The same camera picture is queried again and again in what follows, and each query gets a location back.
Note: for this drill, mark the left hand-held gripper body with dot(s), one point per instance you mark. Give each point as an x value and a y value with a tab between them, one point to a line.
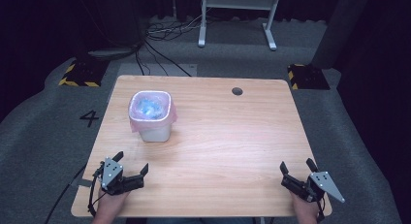
111	172

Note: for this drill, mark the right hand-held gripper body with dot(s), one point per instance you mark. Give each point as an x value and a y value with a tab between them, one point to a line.
323	182

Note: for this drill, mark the white trash bin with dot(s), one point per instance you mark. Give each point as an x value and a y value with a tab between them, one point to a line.
155	133

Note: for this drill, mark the white bin with pink liner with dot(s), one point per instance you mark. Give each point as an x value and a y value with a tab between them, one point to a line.
137	115

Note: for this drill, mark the person's right hand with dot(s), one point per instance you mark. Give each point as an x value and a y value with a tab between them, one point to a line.
305	209

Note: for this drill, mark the person's left hand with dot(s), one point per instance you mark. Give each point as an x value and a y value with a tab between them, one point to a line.
108	206

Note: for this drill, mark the grey tape piece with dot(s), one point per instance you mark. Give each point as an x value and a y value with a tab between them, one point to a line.
84	182

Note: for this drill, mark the blue crumpled plastic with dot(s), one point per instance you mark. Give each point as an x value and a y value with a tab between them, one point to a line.
148	107

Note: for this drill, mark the person's blue trousers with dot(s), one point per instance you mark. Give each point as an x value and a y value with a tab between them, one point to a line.
194	221

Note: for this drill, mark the black yellow striped block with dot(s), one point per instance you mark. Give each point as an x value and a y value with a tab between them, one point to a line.
84	72
307	77

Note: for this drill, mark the grey pillar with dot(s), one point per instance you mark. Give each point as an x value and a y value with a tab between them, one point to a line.
342	26

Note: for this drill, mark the white metal stand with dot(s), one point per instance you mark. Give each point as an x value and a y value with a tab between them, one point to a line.
237	1

